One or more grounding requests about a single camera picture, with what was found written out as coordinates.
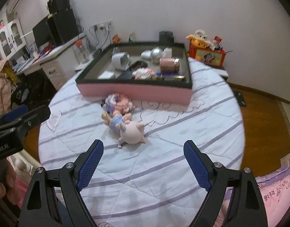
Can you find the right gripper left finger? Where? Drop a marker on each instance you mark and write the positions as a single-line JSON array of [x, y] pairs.
[[86, 164]]

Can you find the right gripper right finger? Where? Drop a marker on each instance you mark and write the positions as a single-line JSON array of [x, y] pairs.
[[200, 164]]

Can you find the pink pig doll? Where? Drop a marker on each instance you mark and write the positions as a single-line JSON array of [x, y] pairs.
[[130, 132]]

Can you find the blue gold rectangular box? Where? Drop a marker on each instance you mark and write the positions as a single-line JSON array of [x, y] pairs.
[[170, 77]]

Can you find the black oval case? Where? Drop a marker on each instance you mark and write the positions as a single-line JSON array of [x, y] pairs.
[[128, 73]]

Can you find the copper round tin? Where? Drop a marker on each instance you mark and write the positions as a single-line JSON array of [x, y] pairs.
[[169, 65]]

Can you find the white pink block toy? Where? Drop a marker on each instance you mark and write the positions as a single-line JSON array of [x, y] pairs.
[[143, 73]]

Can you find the white curved device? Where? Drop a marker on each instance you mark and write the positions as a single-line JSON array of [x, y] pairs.
[[121, 61]]

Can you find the white astronaut figurine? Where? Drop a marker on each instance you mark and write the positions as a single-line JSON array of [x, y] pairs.
[[156, 54]]

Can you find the left hand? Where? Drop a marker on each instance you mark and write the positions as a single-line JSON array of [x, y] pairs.
[[8, 188]]

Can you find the pink jacket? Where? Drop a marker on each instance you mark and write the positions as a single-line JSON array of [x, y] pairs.
[[7, 78]]

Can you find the striped white tablecloth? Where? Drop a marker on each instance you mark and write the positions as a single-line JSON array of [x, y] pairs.
[[147, 184]]

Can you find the pink floral bedding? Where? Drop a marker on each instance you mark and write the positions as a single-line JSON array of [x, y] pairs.
[[275, 191]]

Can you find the white desk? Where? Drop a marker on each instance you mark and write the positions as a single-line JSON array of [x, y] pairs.
[[59, 65]]

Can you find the white glass cabinet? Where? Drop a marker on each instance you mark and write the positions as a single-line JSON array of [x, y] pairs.
[[11, 39]]

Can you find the black monitor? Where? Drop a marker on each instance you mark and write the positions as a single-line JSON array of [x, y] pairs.
[[42, 33]]

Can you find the clear bottle orange cap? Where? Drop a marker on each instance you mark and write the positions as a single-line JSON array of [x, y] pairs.
[[82, 52]]

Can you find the pink black storage tray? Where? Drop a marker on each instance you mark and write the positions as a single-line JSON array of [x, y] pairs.
[[149, 90]]

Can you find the red toy box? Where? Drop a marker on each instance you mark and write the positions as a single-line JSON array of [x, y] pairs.
[[207, 56]]

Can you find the black computer tower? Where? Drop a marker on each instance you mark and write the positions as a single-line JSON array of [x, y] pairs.
[[63, 27]]

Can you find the yellow plush toy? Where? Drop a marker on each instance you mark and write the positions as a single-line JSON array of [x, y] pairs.
[[199, 39]]

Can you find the orange snack bag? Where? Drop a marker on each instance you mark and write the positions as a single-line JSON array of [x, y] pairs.
[[116, 39]]

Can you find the black speaker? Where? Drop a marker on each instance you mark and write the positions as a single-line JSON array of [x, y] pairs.
[[55, 6]]

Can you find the blue white snack bag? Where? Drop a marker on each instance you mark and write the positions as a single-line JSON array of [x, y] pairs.
[[132, 37]]

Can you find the wall power socket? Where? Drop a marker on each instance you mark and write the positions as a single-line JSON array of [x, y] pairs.
[[103, 25]]

